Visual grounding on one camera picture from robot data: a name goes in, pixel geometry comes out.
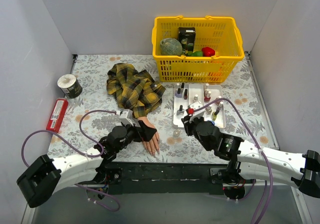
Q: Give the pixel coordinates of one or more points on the black tin with white lid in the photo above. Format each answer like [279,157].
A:
[70,85]

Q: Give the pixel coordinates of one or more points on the red glitter polish bottle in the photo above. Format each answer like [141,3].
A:
[207,96]

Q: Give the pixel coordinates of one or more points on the green bell pepper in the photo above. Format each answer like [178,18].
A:
[196,54]

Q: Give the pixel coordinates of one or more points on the white divided tray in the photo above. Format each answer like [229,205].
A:
[199,89]

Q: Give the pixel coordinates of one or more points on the dark red polish bottle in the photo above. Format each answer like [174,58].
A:
[185,94]

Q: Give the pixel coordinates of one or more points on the red flat box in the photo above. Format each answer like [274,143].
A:
[57,115]

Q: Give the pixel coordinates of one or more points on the clear nail polish bottle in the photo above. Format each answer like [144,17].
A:
[176,133]

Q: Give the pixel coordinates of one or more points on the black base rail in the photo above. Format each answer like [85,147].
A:
[158,178]

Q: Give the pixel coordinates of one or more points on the lilac polish bottle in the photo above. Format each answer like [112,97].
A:
[178,90]

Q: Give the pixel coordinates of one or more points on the glitter polish bottle black cap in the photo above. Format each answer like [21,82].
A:
[180,110]

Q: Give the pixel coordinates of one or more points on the green melon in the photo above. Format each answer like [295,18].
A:
[170,47]

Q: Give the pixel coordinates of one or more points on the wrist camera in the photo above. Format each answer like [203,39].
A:
[126,117]
[193,109]

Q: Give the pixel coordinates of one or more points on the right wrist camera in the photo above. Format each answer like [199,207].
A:
[193,109]

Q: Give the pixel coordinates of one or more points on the pale glitter polish bottle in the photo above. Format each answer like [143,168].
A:
[219,102]

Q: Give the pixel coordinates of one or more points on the red bell pepper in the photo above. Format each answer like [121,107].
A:
[208,52]

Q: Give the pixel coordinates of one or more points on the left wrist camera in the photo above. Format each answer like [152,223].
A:
[126,117]

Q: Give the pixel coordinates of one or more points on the yellow polish bottle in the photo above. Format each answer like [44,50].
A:
[215,114]

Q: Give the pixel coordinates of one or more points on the mannequin hand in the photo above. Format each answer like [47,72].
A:
[151,146]

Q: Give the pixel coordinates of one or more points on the clear polish bottle white cap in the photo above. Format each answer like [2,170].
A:
[195,98]

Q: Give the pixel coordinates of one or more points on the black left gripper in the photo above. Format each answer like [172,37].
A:
[139,129]

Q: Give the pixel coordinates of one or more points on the black carton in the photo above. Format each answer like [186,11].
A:
[187,36]

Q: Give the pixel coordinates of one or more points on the yellow plastic basket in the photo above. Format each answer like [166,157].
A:
[219,33]

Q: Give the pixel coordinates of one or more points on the floral table mat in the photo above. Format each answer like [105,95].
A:
[88,117]

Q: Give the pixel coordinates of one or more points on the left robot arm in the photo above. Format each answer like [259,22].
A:
[46,176]

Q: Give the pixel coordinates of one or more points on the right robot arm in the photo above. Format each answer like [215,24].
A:
[248,162]

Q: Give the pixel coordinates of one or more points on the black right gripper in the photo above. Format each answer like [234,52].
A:
[188,123]

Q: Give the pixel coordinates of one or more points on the yellow plaid shirt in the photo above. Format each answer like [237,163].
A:
[134,90]

